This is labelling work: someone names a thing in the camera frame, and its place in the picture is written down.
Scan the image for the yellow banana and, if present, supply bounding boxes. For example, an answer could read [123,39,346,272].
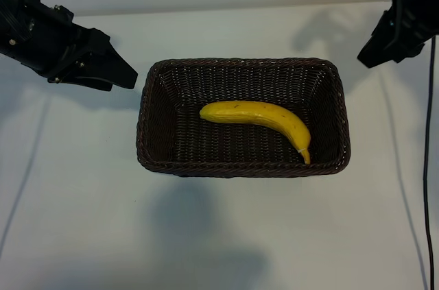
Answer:
[199,99,312,166]

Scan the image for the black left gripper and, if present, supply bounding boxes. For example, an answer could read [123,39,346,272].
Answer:
[0,0,139,92]

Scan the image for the dark brown wicker basket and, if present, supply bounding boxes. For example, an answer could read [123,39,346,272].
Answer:
[135,57,353,178]

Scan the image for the thin black cable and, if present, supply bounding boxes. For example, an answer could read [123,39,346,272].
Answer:
[423,36,437,290]

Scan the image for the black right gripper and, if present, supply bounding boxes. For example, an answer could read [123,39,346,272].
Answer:
[357,0,439,69]

